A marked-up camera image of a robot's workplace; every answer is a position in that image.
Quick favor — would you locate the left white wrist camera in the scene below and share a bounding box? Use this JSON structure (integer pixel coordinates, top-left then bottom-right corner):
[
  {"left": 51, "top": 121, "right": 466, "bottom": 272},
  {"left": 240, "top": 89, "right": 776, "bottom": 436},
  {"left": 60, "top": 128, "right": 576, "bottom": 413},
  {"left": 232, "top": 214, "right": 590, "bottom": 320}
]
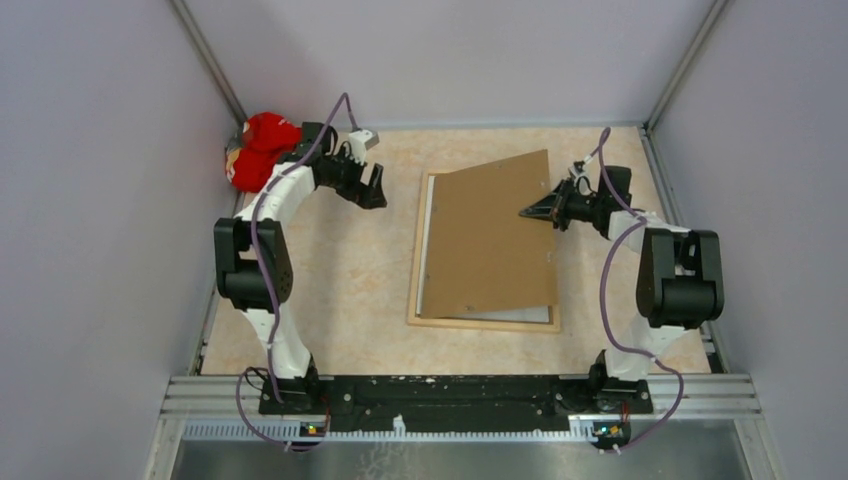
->
[{"left": 347, "top": 129, "right": 380, "bottom": 166}]

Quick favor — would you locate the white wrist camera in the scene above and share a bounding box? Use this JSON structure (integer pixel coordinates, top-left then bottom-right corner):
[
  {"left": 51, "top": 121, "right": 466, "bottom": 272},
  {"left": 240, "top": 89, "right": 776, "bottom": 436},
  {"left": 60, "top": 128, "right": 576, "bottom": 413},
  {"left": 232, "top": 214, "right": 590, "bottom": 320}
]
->
[
  {"left": 347, "top": 129, "right": 380, "bottom": 166},
  {"left": 569, "top": 156, "right": 594, "bottom": 196}
]

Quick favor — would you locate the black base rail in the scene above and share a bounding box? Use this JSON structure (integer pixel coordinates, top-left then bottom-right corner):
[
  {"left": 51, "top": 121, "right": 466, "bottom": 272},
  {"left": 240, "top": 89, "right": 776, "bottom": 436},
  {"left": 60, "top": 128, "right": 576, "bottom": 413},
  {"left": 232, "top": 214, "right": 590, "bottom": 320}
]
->
[{"left": 258, "top": 374, "right": 654, "bottom": 433}]

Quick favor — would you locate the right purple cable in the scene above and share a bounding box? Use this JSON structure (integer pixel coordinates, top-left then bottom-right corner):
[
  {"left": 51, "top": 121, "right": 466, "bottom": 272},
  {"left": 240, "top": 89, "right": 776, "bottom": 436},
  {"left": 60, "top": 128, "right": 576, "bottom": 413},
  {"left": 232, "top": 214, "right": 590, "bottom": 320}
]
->
[{"left": 576, "top": 127, "right": 685, "bottom": 454}]

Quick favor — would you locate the red cloth doll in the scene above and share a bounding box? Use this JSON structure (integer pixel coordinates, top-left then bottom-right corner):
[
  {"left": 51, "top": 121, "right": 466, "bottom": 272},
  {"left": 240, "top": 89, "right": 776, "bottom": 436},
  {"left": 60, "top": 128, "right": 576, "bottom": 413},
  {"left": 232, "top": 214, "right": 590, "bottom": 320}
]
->
[{"left": 225, "top": 112, "right": 303, "bottom": 193}]

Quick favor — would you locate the wooden picture frame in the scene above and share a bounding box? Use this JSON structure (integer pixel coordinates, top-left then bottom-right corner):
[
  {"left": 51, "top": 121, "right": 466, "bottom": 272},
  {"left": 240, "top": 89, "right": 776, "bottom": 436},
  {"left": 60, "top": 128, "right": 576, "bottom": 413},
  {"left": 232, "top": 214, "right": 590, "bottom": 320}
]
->
[{"left": 406, "top": 171, "right": 562, "bottom": 334}]

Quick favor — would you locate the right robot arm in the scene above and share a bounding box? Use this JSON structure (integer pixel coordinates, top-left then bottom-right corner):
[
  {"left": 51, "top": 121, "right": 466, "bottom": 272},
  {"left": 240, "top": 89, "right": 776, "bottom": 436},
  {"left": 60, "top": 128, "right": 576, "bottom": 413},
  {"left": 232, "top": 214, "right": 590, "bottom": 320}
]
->
[{"left": 519, "top": 162, "right": 724, "bottom": 412}]

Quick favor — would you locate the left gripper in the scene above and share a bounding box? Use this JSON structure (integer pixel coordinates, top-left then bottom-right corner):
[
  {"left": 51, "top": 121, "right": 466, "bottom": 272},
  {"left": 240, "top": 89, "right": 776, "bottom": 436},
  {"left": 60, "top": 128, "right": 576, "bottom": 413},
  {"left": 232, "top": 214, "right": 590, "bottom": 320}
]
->
[{"left": 321, "top": 145, "right": 386, "bottom": 209}]

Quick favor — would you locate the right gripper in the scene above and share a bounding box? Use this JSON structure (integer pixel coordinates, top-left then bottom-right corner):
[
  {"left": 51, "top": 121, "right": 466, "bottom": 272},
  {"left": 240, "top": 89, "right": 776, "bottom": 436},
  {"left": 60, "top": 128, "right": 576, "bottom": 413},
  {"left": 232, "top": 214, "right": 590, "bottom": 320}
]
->
[{"left": 520, "top": 178, "right": 604, "bottom": 232}]

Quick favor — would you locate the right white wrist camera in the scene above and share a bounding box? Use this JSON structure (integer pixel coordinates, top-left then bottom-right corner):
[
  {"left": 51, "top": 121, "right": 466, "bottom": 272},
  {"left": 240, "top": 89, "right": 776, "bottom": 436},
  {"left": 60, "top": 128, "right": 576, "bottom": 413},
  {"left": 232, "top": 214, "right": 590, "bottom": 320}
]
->
[{"left": 569, "top": 156, "right": 594, "bottom": 196}]

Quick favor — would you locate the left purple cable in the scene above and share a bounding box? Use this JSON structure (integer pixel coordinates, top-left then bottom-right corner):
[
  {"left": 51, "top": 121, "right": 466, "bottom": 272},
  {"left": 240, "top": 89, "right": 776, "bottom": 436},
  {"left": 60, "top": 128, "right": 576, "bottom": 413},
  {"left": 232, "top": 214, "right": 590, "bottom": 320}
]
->
[{"left": 235, "top": 91, "right": 362, "bottom": 454}]

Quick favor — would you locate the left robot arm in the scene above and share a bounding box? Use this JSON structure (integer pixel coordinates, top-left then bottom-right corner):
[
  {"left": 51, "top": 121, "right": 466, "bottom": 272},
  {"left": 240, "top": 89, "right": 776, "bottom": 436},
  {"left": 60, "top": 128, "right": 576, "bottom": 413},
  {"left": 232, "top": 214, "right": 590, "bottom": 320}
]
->
[{"left": 213, "top": 122, "right": 388, "bottom": 414}]

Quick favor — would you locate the printed photo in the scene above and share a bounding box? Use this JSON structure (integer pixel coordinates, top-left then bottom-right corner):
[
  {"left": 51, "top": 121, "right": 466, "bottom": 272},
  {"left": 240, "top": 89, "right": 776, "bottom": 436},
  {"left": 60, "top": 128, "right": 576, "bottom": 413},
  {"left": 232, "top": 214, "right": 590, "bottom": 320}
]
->
[{"left": 410, "top": 173, "right": 553, "bottom": 325}]

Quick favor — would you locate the purple cable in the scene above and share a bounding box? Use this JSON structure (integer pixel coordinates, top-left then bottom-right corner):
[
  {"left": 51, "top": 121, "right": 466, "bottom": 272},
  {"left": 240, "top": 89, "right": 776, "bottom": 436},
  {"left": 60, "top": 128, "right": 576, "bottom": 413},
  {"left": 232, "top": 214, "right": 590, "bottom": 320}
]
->
[
  {"left": 576, "top": 127, "right": 685, "bottom": 454},
  {"left": 235, "top": 91, "right": 362, "bottom": 454}
]

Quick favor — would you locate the brown backing board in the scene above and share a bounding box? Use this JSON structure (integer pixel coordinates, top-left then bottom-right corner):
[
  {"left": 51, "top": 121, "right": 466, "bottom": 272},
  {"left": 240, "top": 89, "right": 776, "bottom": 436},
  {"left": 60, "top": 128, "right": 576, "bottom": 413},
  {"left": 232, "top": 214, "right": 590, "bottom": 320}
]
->
[{"left": 420, "top": 150, "right": 559, "bottom": 318}]

